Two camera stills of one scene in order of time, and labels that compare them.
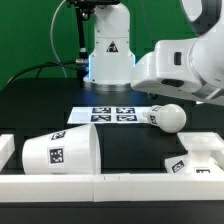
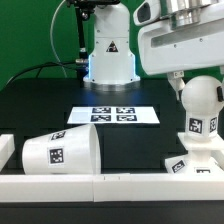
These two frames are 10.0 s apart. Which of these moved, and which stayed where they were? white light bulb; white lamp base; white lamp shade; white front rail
Moved: white light bulb
Stayed: white lamp base; white front rail; white lamp shade
